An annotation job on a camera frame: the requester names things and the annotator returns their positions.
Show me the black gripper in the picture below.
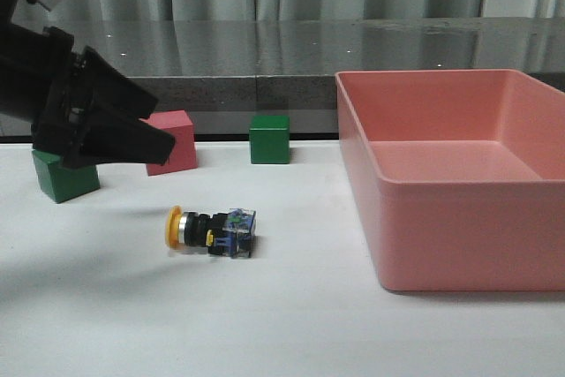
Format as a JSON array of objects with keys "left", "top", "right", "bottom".
[{"left": 32, "top": 26, "right": 176, "bottom": 169}]

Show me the yellow push button switch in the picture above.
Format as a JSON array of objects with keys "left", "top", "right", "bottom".
[{"left": 164, "top": 206, "right": 256, "bottom": 258}]

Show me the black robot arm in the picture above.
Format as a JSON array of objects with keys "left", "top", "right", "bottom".
[{"left": 1, "top": 0, "right": 175, "bottom": 170}]

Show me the pink cube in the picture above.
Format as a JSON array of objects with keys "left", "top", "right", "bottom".
[{"left": 146, "top": 110, "right": 198, "bottom": 176}]

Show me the green cube left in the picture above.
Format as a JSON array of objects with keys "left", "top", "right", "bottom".
[{"left": 32, "top": 149, "right": 101, "bottom": 203}]

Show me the green cube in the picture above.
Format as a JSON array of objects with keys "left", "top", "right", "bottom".
[
  {"left": 249, "top": 115, "right": 290, "bottom": 164},
  {"left": 32, "top": 149, "right": 101, "bottom": 203}
]

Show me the dark glossy counter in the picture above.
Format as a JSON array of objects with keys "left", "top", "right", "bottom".
[{"left": 0, "top": 17, "right": 565, "bottom": 139}]

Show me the green cube right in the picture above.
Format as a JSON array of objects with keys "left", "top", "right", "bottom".
[{"left": 249, "top": 115, "right": 290, "bottom": 164}]

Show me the pink plastic bin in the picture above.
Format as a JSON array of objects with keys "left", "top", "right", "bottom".
[{"left": 335, "top": 70, "right": 564, "bottom": 291}]

